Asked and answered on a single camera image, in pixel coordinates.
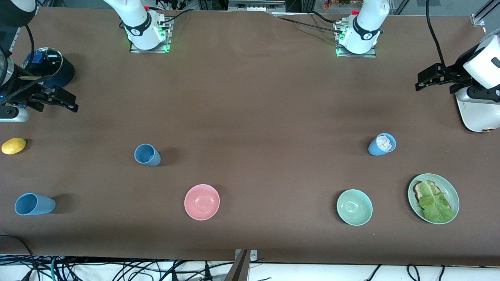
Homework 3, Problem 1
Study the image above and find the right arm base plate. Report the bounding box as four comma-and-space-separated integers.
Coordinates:
130, 18, 173, 53

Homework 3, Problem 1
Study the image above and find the glass lid blue knob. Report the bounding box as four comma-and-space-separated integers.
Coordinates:
23, 48, 63, 78

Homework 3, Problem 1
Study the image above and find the yellow lemon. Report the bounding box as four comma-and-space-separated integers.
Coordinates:
1, 137, 27, 155

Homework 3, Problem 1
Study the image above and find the grey metal device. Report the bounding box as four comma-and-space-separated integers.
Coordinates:
228, 0, 286, 12

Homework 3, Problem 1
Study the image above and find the green plate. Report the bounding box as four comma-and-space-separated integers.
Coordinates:
408, 173, 460, 224

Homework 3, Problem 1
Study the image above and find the black cable on table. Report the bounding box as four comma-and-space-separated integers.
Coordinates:
271, 14, 344, 35
156, 8, 196, 25

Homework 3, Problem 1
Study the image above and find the dark metal beam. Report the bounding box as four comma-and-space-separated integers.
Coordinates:
225, 250, 250, 281

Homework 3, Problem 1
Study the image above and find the pink bowl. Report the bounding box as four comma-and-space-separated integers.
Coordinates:
184, 184, 220, 221

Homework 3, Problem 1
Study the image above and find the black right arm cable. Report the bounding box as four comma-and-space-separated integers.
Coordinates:
0, 24, 49, 106

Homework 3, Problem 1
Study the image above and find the mint green bowl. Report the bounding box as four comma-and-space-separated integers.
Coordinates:
337, 189, 373, 226

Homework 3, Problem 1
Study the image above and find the green lettuce leaf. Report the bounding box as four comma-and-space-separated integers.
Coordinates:
419, 181, 455, 223

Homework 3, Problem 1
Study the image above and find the white toaster appliance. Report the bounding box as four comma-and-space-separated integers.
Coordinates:
456, 88, 500, 133

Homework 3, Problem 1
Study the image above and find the toast slice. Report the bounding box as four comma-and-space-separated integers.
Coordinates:
413, 180, 454, 211

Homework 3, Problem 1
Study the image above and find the black floor cable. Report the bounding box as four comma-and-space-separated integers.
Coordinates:
0, 234, 38, 281

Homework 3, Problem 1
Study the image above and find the crumpled white paper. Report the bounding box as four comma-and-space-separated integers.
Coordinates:
376, 135, 393, 152

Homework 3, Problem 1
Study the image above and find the dark blue saucepan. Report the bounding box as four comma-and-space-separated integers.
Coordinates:
23, 48, 75, 89

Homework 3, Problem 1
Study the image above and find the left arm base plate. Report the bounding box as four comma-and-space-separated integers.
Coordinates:
335, 21, 377, 58

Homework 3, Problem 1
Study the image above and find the blue cup holding paper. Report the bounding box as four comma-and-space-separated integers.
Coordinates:
368, 133, 396, 157

